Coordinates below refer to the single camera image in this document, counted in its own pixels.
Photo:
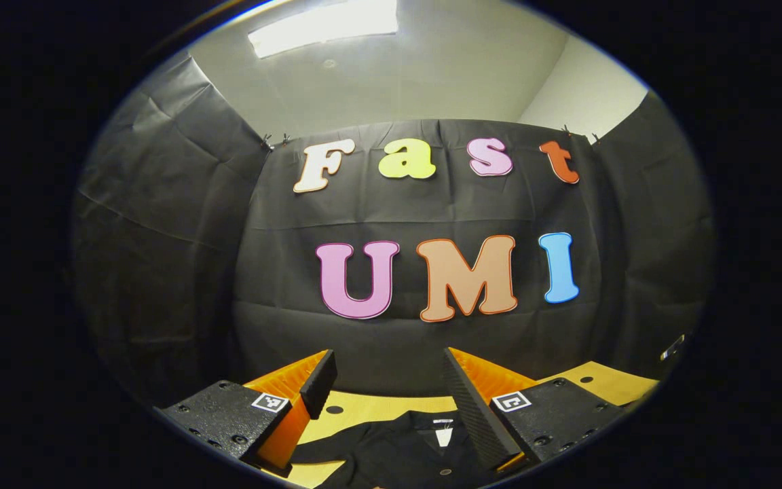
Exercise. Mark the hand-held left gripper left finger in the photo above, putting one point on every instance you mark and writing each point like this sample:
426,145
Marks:
320,384

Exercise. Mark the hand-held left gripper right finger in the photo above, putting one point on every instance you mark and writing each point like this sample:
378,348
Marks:
476,421

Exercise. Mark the black buttoned garment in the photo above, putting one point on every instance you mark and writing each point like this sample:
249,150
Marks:
391,455

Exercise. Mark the black backdrop cloth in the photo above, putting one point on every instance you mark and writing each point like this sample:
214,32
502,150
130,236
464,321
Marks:
364,204

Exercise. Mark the ceiling light panel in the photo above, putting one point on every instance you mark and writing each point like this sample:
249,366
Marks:
323,26

